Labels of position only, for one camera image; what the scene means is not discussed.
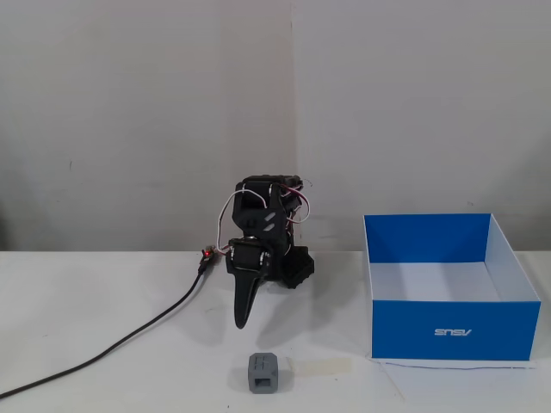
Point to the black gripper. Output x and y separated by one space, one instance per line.
247 258

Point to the gray block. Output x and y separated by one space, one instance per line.
262 372

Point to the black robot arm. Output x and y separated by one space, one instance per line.
254 215

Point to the blue and white cardboard box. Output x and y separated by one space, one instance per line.
447 297

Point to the small controller board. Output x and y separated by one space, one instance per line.
207 254

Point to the clear tape strip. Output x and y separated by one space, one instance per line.
320 365

